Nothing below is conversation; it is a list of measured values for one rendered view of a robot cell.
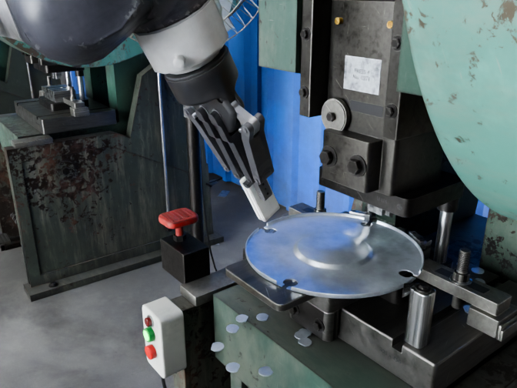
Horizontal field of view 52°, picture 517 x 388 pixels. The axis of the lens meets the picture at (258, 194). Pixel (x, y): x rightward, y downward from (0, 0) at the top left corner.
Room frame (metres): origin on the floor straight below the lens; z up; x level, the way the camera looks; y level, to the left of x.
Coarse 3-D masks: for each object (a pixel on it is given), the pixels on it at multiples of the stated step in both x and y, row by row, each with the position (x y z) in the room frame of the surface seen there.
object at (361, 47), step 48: (336, 0) 0.86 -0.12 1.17; (384, 0) 0.82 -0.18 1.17; (336, 48) 0.85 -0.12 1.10; (384, 48) 0.78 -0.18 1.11; (336, 96) 0.85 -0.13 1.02; (384, 96) 0.77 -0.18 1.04; (336, 144) 0.80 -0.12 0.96; (384, 144) 0.77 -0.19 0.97; (432, 144) 0.81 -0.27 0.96; (384, 192) 0.76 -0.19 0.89
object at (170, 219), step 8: (184, 208) 1.01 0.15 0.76; (160, 216) 0.97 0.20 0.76; (168, 216) 0.97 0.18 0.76; (176, 216) 0.97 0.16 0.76; (184, 216) 0.97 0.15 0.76; (192, 216) 0.97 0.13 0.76; (168, 224) 0.94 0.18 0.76; (176, 224) 0.94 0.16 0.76; (184, 224) 0.95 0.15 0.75; (176, 232) 0.97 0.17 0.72
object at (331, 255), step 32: (288, 224) 0.89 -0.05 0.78; (320, 224) 0.89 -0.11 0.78; (352, 224) 0.89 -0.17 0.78; (384, 224) 0.88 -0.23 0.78; (256, 256) 0.76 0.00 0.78; (288, 256) 0.76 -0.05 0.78; (320, 256) 0.75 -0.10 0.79; (352, 256) 0.75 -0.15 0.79; (384, 256) 0.76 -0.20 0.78; (416, 256) 0.76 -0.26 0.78; (288, 288) 0.66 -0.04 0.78; (320, 288) 0.67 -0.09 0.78; (352, 288) 0.67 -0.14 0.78; (384, 288) 0.67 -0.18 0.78
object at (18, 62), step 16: (0, 48) 3.59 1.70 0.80; (0, 64) 3.58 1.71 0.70; (16, 64) 3.58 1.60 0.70; (32, 64) 3.65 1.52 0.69; (0, 80) 3.53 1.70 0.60; (16, 80) 3.57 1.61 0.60; (32, 80) 3.64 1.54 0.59; (0, 96) 3.50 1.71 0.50; (16, 96) 3.57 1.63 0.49; (32, 96) 3.61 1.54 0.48; (0, 112) 3.49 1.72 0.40
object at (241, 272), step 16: (240, 272) 0.72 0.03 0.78; (256, 288) 0.67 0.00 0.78; (272, 288) 0.67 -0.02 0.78; (272, 304) 0.63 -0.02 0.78; (288, 304) 0.63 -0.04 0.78; (304, 304) 0.76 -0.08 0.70; (320, 304) 0.73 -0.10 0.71; (336, 304) 0.72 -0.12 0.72; (304, 320) 0.76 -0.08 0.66; (320, 320) 0.72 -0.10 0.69; (336, 320) 0.72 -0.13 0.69; (320, 336) 0.72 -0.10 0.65; (336, 336) 0.72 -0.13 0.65
